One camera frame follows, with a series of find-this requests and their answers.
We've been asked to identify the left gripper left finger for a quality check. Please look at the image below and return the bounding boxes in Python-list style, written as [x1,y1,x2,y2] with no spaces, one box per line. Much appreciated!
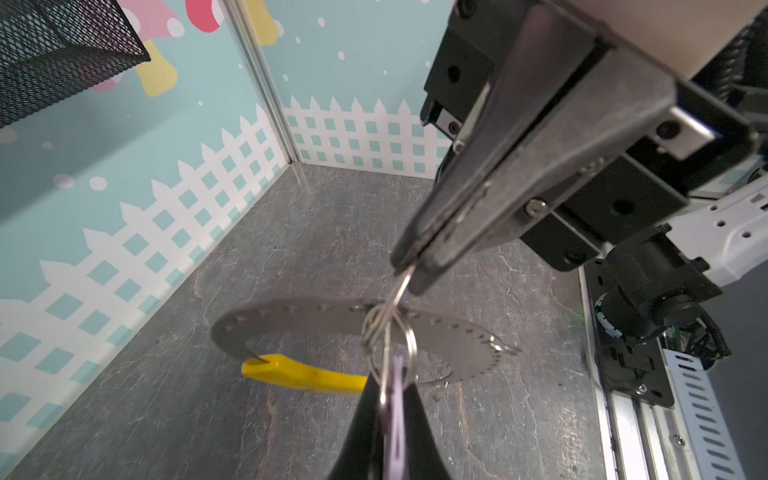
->
[328,377,383,479]

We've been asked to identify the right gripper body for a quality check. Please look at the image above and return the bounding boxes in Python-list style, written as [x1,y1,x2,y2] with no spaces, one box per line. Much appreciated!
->
[419,1,759,273]

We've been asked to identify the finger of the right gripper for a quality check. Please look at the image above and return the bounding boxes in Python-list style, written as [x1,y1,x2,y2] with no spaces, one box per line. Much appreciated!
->
[408,49,676,296]
[390,2,598,270]

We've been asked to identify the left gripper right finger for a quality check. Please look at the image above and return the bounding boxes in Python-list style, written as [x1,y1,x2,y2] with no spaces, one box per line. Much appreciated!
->
[400,384,450,480]

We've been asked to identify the pink tagged key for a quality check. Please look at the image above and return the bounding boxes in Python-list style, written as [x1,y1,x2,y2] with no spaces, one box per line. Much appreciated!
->
[383,356,408,480]

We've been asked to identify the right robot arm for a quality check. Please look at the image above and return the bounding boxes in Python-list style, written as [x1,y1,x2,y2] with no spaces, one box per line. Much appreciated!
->
[390,1,767,407]

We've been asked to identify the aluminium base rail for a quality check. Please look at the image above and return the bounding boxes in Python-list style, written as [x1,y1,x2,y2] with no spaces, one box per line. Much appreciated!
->
[579,264,745,479]

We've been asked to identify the black mesh wall basket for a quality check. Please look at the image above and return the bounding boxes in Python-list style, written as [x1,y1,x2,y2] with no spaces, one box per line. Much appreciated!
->
[1,0,150,127]

